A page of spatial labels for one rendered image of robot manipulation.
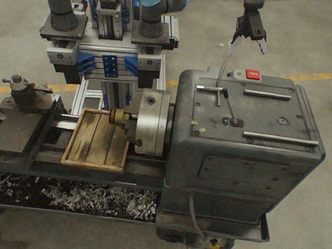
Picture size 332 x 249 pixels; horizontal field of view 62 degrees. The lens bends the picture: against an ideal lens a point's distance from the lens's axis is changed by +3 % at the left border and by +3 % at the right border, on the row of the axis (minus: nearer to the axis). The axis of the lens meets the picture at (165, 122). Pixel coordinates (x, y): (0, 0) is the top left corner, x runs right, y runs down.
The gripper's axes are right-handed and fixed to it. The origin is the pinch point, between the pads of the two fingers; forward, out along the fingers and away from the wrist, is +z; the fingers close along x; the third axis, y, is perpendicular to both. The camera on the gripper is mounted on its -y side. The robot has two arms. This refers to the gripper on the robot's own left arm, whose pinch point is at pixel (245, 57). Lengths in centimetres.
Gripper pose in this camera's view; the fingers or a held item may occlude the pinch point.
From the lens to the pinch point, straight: 118.5
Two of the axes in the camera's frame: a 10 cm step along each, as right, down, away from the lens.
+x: -10.0, 0.7, -0.5
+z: 0.2, 7.8, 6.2
